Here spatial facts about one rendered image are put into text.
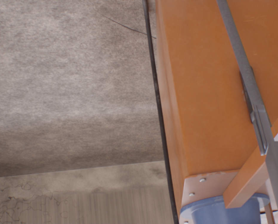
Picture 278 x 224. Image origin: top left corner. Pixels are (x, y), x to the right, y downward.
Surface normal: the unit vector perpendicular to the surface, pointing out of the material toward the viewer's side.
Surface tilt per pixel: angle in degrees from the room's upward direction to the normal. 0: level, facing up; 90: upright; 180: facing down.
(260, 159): 90
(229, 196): 90
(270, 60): 90
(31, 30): 0
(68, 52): 0
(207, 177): 0
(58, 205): 90
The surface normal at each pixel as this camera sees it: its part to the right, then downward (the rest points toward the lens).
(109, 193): 0.03, -0.41
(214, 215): -0.48, -0.20
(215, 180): 0.11, 0.91
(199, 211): -0.81, -0.04
